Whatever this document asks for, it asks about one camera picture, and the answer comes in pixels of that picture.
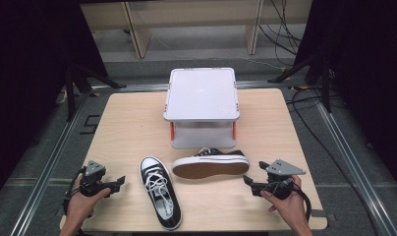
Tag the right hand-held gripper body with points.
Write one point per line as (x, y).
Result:
(281, 177)

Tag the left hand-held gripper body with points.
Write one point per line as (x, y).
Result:
(93, 173)

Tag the person's right hand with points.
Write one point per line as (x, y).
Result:
(287, 207)

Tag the person's left hand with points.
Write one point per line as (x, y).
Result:
(79, 206)

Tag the black white canvas sneaker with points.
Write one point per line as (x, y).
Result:
(160, 193)
(210, 165)

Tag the white plastic shoe box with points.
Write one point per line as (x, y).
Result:
(201, 105)

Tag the black tripod stand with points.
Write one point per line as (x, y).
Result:
(76, 85)
(320, 78)

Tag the black curtain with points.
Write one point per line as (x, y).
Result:
(367, 82)
(29, 82)

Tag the metal floor rail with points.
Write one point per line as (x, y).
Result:
(52, 164)
(357, 164)

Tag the light wooden desk frame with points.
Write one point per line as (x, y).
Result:
(193, 16)

